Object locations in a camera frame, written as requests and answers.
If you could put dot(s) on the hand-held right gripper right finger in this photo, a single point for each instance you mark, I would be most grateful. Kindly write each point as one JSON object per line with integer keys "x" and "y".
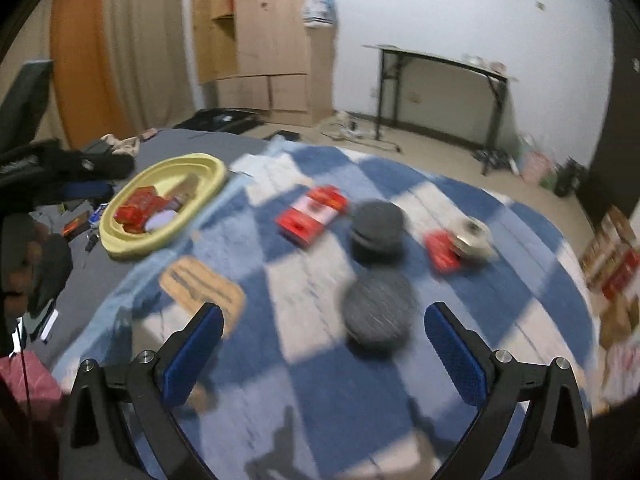
{"x": 457, "y": 355}

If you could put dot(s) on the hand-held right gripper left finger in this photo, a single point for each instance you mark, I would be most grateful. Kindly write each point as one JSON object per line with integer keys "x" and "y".
{"x": 192, "y": 355}

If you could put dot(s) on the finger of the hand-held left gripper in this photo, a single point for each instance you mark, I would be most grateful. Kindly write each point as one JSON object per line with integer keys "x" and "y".
{"x": 85, "y": 190}
{"x": 95, "y": 165}

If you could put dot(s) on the tan cardboard piece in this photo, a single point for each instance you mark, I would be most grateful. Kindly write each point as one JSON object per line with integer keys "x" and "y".
{"x": 200, "y": 285}

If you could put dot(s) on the grey round sponge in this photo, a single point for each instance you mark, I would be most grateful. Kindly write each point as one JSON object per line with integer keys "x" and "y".
{"x": 377, "y": 230}
{"x": 380, "y": 307}

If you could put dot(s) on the yellow plastic basin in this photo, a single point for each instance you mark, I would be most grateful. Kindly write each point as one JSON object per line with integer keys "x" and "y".
{"x": 207, "y": 180}

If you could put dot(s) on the person's left hand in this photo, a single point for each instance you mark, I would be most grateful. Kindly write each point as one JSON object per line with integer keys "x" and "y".
{"x": 17, "y": 270}

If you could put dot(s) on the flat red black box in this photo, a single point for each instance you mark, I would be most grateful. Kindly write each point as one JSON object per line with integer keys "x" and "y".
{"x": 75, "y": 222}

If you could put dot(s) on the beige garment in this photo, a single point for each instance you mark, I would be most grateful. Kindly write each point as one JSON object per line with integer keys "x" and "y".
{"x": 122, "y": 144}

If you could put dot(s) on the orange wooden door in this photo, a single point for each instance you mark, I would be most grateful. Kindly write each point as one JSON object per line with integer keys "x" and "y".
{"x": 85, "y": 60}

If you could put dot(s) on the purple plush ball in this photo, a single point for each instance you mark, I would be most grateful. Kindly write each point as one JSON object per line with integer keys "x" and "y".
{"x": 160, "y": 221}

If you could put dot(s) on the beige curtain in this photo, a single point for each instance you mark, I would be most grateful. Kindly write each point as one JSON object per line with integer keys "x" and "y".
{"x": 145, "y": 45}

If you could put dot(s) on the blue checkered blanket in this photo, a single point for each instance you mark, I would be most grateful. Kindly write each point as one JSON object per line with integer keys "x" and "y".
{"x": 320, "y": 390}

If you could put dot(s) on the black case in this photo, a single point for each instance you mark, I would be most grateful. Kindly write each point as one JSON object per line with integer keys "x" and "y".
{"x": 220, "y": 119}

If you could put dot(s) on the pink cloth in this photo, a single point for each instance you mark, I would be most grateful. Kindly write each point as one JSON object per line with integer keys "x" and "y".
{"x": 30, "y": 380}

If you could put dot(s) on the white cloth patch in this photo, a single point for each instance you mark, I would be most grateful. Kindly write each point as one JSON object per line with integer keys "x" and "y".
{"x": 260, "y": 167}

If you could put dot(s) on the pile of printed cartons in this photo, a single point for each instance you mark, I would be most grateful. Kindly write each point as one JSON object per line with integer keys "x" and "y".
{"x": 617, "y": 265}

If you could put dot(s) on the pink bag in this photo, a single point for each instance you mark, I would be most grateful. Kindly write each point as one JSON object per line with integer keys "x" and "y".
{"x": 537, "y": 167}

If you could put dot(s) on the wooden wardrobe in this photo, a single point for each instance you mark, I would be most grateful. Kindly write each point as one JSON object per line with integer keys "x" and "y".
{"x": 270, "y": 35}

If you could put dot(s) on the hanging white blue bag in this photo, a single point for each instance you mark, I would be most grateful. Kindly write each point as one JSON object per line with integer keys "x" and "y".
{"x": 319, "y": 2}

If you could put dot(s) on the black folding table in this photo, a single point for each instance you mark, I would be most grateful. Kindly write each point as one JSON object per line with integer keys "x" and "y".
{"x": 440, "y": 60}

